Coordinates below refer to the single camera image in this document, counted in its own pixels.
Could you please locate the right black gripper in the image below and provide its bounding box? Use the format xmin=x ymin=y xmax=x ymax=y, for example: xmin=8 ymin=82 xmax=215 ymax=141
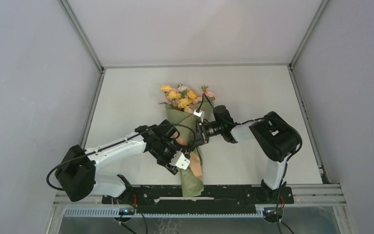
xmin=187 ymin=120 xmax=224 ymax=148

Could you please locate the black ribbon strap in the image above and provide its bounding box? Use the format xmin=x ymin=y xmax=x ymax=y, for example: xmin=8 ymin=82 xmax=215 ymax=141
xmin=174 ymin=124 xmax=198 ymax=156

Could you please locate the yellow flower stem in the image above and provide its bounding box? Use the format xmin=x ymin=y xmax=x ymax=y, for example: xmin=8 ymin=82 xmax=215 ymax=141
xmin=160 ymin=84 xmax=196 ymax=112

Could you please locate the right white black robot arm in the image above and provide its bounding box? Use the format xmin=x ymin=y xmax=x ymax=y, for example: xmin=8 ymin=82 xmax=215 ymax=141
xmin=188 ymin=105 xmax=302 ymax=203

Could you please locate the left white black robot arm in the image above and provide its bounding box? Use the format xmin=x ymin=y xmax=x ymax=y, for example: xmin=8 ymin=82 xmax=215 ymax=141
xmin=46 ymin=119 xmax=190 ymax=203

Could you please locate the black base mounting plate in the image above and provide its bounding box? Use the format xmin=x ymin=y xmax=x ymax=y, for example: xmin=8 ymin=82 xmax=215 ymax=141
xmin=101 ymin=185 xmax=295 ymax=215

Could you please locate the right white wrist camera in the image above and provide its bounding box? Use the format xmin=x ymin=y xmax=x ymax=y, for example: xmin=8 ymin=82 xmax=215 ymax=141
xmin=193 ymin=109 xmax=204 ymax=118

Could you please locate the white slotted cable duct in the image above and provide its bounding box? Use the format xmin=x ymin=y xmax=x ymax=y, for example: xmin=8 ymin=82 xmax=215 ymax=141
xmin=64 ymin=206 xmax=275 ymax=218

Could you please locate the aluminium frame rail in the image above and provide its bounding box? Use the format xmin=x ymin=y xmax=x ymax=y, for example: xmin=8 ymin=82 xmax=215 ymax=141
xmin=53 ymin=184 xmax=347 ymax=207

